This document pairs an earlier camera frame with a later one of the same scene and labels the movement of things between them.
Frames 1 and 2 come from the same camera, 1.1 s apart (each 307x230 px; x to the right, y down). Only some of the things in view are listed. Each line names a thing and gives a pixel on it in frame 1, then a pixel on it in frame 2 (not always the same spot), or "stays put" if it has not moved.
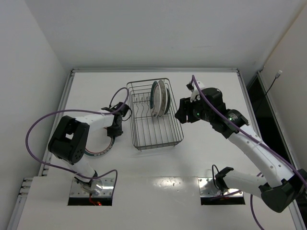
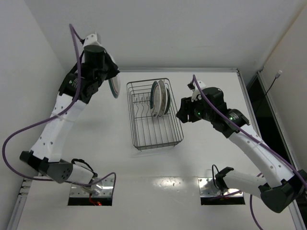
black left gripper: x=115 y=131 → x=111 y=70
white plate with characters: x=164 y=97 stays put
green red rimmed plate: x=155 y=98 stays put
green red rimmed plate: x=99 y=143 → x=115 y=84
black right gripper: x=183 y=111 stays put
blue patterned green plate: x=169 y=101 stays put
